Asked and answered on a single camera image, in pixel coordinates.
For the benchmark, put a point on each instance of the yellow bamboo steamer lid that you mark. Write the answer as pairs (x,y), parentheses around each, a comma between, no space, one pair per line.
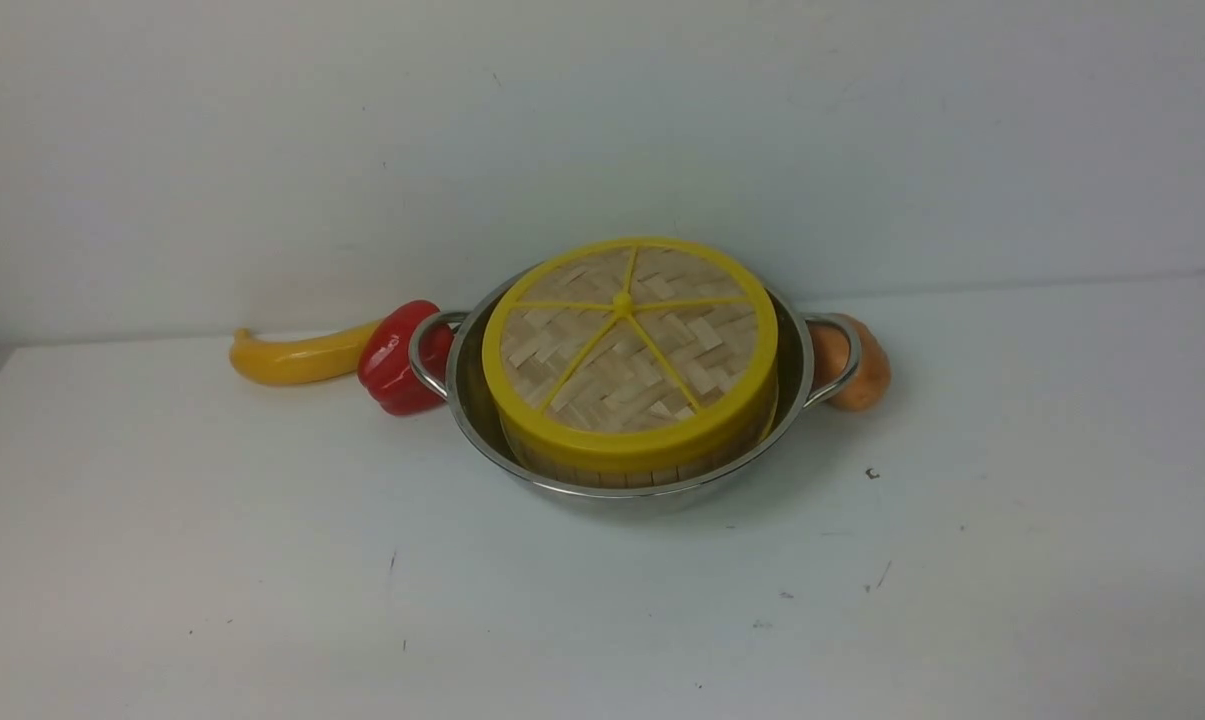
(629,335)

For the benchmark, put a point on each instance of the yellow bamboo steamer basket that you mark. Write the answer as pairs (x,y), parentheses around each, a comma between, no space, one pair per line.
(630,461)

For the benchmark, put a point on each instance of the stainless steel pot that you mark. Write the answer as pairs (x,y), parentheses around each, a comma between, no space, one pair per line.
(464,389)

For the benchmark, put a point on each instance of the red bell pepper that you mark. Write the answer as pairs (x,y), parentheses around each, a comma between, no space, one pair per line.
(383,368)

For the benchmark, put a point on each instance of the yellow banana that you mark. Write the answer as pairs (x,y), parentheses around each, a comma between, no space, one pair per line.
(298,362)

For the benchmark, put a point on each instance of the orange brown potato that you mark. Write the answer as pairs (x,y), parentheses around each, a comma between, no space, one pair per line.
(874,375)

